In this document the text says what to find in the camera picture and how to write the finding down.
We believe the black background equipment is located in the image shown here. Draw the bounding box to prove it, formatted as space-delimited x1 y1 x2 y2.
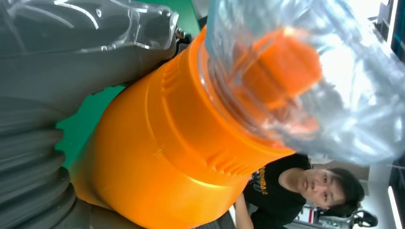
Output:
316 205 379 229

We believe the orange bottle with clear cap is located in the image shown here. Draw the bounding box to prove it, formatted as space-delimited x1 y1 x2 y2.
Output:
68 0 405 229

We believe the person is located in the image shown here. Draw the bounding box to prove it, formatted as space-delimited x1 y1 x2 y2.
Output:
234 153 366 229

